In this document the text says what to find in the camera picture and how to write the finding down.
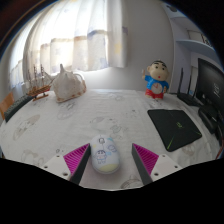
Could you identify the black monitor stand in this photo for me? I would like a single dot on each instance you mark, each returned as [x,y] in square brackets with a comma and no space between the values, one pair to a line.
[209,118]

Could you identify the black router with antennas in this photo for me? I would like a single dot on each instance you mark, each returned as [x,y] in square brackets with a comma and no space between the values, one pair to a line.
[187,98]

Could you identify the white patterned curtain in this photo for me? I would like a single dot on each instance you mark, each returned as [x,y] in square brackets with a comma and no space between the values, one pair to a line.
[73,36]

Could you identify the white wall shelf unit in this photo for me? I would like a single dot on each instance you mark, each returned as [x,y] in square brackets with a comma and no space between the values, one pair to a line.
[196,46]

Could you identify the black keyboard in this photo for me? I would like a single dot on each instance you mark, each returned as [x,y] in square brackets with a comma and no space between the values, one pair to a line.
[16,107]

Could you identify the orange wooden chair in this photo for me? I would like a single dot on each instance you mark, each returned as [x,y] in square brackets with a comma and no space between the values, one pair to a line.
[6,104]

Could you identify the black mouse pad green lines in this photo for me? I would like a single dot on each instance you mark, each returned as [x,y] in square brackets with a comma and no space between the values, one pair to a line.
[175,128]

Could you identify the white cartoon-print tablecloth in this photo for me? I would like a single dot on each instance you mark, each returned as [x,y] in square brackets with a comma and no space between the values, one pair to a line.
[83,116]

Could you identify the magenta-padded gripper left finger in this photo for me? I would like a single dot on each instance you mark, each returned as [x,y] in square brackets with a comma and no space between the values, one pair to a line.
[76,159]

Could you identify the white cartoon-print computer mouse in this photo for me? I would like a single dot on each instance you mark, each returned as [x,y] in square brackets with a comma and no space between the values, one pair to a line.
[105,155]

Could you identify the cartoon boy figurine clock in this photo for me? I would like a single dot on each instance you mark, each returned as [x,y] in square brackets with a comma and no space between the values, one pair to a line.
[156,83]

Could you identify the large white conch shell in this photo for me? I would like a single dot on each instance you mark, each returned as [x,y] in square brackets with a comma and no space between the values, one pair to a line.
[68,86]

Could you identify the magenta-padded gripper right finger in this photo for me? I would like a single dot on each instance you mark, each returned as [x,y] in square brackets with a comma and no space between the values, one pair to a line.
[146,159]

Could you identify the wooden model sailing ship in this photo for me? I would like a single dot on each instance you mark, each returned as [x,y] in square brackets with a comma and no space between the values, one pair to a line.
[39,88]

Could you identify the black computer monitor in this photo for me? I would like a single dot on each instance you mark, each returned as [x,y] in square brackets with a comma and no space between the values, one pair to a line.
[211,83]

